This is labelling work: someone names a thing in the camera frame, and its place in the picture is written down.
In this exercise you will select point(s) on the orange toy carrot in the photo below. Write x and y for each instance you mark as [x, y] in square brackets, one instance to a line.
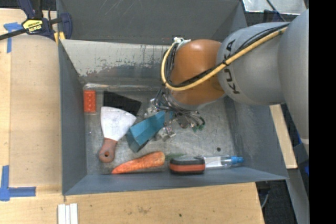
[141, 164]

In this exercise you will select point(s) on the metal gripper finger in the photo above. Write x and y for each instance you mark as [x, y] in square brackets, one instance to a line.
[165, 134]
[151, 108]

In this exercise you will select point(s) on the pale wood board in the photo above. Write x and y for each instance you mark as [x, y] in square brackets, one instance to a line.
[34, 112]

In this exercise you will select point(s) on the grey metal bin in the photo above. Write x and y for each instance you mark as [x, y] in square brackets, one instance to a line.
[147, 18]

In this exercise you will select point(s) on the black flat sheet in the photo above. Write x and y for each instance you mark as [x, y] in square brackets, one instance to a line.
[119, 102]

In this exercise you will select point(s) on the clear plastic bottle blue cap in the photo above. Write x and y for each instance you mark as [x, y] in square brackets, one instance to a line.
[218, 161]

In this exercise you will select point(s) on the orange-red flat block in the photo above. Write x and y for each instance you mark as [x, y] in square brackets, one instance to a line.
[89, 101]

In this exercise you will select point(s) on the blue wedge block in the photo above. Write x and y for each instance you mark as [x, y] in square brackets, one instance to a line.
[145, 131]

